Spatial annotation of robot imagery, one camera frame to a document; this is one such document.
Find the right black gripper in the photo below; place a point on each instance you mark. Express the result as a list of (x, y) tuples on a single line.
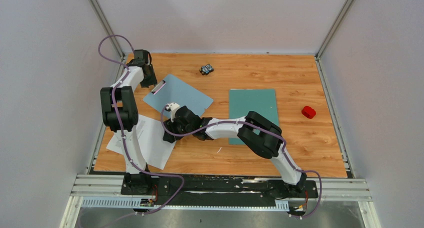
[(171, 125)]

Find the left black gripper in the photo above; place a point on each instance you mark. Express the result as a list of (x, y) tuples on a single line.
[(152, 81)]

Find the light blue clipboard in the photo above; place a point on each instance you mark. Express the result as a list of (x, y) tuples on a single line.
[(173, 90)]

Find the paper sheet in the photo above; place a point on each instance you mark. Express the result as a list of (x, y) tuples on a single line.
[(145, 145)]

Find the green file folder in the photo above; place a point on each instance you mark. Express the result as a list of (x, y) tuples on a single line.
[(262, 101)]

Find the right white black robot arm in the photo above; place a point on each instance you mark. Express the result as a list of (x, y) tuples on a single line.
[(260, 135)]

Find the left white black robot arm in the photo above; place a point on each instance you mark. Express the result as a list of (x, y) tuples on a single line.
[(120, 114)]

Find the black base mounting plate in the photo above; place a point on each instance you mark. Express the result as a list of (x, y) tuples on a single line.
[(229, 191)]

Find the small red object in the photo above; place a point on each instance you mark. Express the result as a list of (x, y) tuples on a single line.
[(308, 112)]

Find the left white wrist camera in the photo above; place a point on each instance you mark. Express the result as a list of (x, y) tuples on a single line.
[(172, 107)]

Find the aluminium frame rail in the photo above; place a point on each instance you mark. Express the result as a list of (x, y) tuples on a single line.
[(104, 191)]

